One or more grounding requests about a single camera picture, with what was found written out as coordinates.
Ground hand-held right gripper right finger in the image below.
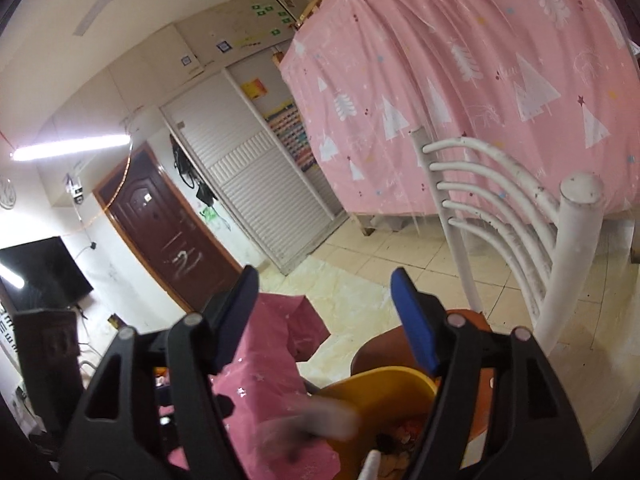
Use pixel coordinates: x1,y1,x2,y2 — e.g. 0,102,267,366
390,267,596,480

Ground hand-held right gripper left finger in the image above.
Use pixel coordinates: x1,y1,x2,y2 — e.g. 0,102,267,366
57,265,261,480

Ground yellow plastic bin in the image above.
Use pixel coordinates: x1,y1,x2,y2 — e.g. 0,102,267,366
319,366,443,480

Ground pink star-print tablecloth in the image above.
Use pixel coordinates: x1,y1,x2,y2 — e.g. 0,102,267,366
157,292,351,480

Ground eye chart poster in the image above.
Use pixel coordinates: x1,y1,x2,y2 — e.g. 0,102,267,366
0,307,16,356

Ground dark brown door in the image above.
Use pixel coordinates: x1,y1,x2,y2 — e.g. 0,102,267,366
94,141,243,313

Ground white slatted wardrobe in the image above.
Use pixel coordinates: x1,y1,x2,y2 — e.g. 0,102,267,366
160,57,351,276

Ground white stick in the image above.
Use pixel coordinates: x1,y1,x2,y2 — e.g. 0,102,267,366
359,450,382,480

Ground large black hanging bag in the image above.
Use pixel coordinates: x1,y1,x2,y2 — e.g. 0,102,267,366
171,147,198,188

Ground white metal chair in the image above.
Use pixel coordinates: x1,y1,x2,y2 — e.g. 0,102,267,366
350,127,606,466

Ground ceiling light tube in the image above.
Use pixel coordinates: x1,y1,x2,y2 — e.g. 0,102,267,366
10,132,132,162

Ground pink tree-print bed curtain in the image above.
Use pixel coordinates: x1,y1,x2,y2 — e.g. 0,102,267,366
277,0,640,221

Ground white overhead cabinets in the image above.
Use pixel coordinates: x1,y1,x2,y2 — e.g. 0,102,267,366
40,0,306,126

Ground black wall television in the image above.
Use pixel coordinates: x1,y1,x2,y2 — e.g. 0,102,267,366
0,236,95,311

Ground string light wire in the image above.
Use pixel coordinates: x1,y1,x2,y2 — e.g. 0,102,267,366
0,130,133,241

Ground colourful grid wall chart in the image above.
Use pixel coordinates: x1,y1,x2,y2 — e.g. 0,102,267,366
262,100,318,171

